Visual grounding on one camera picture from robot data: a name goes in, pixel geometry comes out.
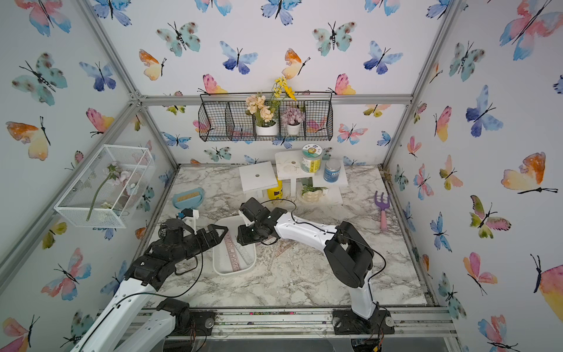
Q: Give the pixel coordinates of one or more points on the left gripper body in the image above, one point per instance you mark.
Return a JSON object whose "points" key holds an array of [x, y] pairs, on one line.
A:
{"points": [[190, 246]]}

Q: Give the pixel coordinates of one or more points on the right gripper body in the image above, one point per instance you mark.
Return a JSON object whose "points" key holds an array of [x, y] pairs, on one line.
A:
{"points": [[249, 233]]}

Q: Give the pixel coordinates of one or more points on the white plastic storage box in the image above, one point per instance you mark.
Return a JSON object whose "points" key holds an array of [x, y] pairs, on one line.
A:
{"points": [[221, 262]]}

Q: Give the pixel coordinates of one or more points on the pink straight ruler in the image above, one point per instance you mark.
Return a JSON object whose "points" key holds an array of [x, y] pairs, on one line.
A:
{"points": [[232, 253]]}

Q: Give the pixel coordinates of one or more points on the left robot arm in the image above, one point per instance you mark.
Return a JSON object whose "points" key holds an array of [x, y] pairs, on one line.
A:
{"points": [[143, 280]]}

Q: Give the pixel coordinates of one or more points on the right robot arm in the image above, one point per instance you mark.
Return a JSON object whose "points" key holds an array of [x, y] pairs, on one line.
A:
{"points": [[350, 258]]}

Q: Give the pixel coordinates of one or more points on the pink triangle ruler middle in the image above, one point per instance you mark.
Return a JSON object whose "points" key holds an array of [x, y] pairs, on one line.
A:
{"points": [[283, 247]]}

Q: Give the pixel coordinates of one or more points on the teal dustpan brush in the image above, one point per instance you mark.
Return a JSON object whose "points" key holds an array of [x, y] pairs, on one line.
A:
{"points": [[188, 203]]}

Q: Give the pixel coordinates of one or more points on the white tiered display stand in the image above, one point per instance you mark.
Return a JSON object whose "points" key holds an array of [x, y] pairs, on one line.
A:
{"points": [[257, 178]]}

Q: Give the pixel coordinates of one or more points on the shell planter with greenery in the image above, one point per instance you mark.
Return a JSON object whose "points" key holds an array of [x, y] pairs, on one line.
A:
{"points": [[310, 193]]}

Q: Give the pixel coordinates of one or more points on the green lid jar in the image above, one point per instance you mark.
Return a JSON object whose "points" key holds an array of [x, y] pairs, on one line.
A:
{"points": [[311, 158]]}

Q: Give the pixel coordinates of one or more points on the blue lid jar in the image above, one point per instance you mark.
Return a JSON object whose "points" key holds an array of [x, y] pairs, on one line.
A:
{"points": [[332, 170]]}

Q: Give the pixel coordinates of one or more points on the pink artificial flower stem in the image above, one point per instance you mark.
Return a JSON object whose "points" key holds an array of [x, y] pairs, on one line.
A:
{"points": [[116, 176]]}

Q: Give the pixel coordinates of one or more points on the beige flower pot plant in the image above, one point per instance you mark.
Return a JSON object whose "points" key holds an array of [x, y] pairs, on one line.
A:
{"points": [[264, 114]]}

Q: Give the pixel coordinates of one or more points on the purple flower pot plant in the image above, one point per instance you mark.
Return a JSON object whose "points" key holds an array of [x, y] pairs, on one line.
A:
{"points": [[292, 118]]}

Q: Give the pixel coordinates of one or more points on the purple pink garden fork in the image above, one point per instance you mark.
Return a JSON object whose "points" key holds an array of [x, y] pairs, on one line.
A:
{"points": [[383, 203]]}

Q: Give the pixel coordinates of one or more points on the yellow artificial flower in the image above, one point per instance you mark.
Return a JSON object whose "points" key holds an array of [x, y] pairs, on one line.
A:
{"points": [[281, 89]]}

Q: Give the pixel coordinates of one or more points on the white wire cage shelf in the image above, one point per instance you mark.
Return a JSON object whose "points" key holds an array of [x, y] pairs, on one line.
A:
{"points": [[115, 205]]}

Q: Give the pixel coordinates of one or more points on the black wire wall basket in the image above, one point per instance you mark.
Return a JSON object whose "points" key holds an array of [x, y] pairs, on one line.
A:
{"points": [[222, 117]]}

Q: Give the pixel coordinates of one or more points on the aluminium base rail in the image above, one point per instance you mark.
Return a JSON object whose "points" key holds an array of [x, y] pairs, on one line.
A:
{"points": [[266, 323]]}

